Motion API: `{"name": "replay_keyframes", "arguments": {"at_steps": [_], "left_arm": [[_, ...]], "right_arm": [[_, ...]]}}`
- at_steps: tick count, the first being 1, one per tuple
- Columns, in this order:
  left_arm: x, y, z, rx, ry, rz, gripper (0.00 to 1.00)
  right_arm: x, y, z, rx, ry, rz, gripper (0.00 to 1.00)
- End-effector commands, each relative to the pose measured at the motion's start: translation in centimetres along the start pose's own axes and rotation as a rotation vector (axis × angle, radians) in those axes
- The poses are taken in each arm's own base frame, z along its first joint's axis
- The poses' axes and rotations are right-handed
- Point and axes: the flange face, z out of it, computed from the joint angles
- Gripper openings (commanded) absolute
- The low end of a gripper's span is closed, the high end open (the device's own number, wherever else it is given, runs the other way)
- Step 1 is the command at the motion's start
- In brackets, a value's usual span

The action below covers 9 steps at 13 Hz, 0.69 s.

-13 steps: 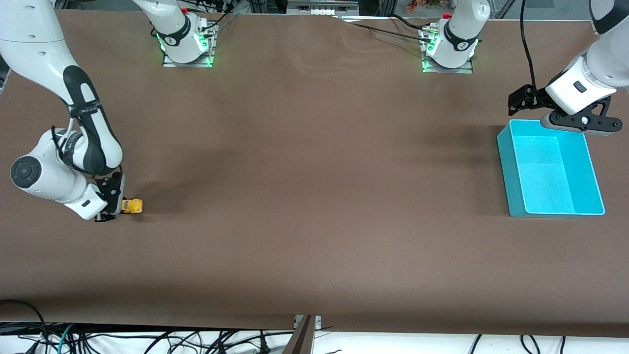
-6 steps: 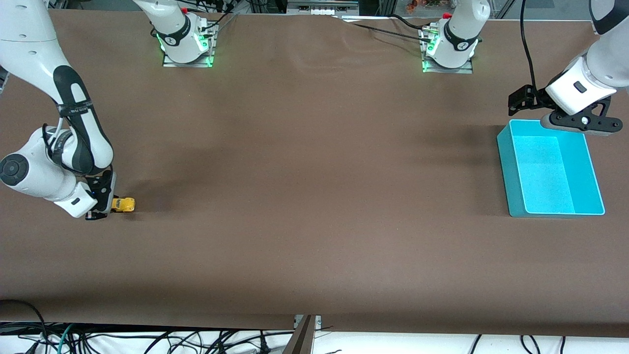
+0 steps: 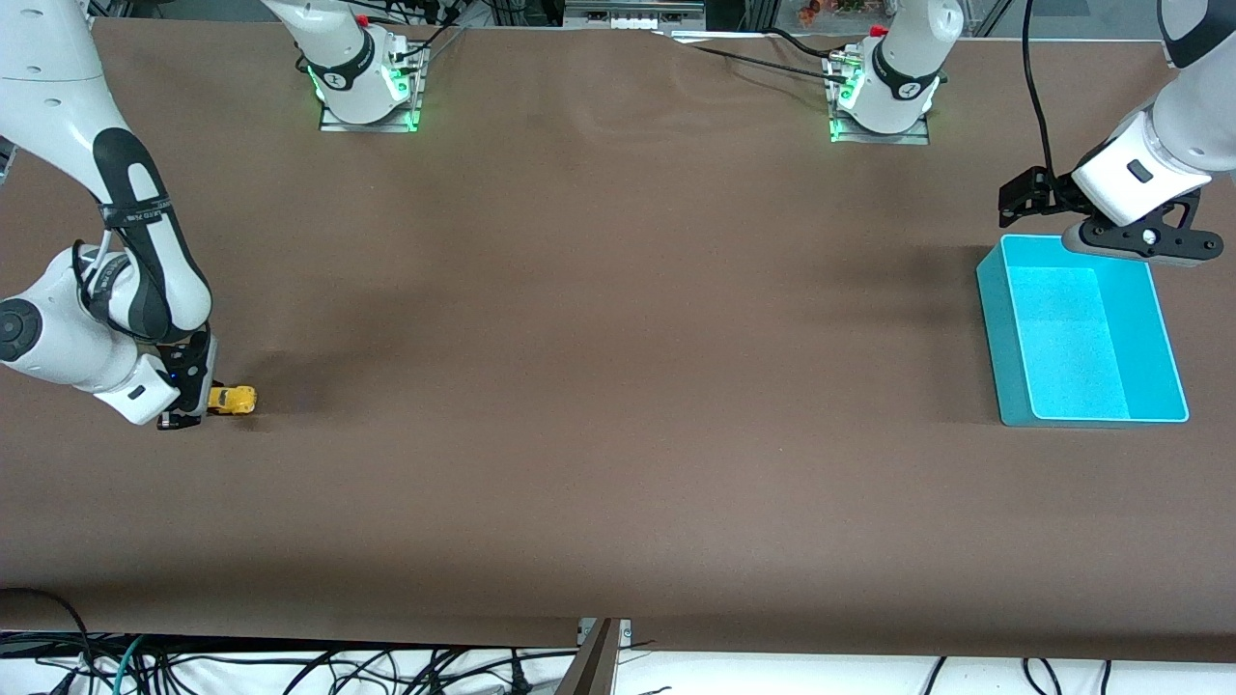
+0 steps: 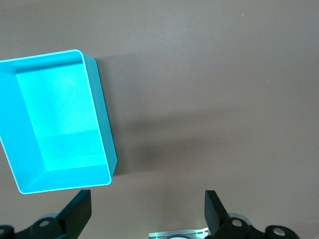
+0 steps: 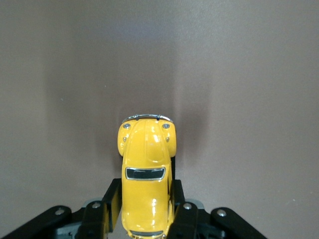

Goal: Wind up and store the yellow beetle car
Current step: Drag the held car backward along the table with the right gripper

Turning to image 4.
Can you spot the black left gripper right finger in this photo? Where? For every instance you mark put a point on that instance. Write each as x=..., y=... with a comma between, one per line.
x=219, y=224

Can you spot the brown table cover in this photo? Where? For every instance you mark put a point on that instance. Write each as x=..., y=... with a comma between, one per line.
x=211, y=99

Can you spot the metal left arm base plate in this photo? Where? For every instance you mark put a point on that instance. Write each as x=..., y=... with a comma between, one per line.
x=159, y=235

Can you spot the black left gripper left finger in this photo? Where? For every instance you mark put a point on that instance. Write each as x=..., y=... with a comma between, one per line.
x=72, y=219

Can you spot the teal plastic bin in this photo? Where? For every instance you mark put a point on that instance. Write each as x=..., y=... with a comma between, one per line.
x=62, y=119

